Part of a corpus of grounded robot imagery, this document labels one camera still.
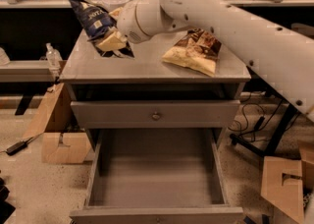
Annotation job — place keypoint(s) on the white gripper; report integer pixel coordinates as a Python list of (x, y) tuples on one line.
[(127, 22)]

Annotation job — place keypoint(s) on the blue chip bag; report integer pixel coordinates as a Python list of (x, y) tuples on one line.
[(94, 20)]

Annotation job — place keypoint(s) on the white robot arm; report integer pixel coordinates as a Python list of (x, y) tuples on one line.
[(283, 58)]

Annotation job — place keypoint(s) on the sea salt chip bag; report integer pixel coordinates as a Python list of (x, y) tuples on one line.
[(197, 50)]

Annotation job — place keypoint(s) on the closed grey top drawer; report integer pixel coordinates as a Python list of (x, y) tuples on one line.
[(155, 114)]

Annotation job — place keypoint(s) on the grey drawer cabinet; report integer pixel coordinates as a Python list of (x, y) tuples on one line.
[(145, 77)]

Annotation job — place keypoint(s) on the open grey middle drawer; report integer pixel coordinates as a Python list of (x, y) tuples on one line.
[(156, 176)]

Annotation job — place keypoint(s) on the white bowl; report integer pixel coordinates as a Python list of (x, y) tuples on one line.
[(111, 5)]

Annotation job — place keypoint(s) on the clear plastic bottle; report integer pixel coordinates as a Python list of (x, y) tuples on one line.
[(53, 56)]

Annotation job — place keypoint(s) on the cardboard box left lower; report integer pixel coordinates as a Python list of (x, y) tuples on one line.
[(66, 148)]

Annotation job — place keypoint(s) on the cardboard box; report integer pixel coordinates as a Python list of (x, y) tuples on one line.
[(66, 148), (284, 181)]

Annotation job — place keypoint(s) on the black power adapter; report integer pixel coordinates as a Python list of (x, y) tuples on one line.
[(15, 148)]

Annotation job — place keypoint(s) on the black stand base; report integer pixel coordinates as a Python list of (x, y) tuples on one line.
[(262, 137)]

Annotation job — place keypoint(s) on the cardboard box right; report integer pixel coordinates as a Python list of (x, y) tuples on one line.
[(284, 181)]

